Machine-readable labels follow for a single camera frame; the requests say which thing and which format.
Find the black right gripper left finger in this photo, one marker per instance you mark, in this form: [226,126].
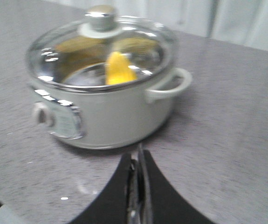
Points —
[110,206]

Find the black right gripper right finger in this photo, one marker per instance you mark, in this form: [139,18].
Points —
[160,201]

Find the yellow corn cob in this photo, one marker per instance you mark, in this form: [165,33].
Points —
[117,69]

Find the glass pot lid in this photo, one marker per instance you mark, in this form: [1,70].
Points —
[73,57]

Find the pale green electric cooking pot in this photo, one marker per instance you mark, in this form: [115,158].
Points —
[108,119]

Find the white curtain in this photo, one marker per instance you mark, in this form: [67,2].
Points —
[242,22]

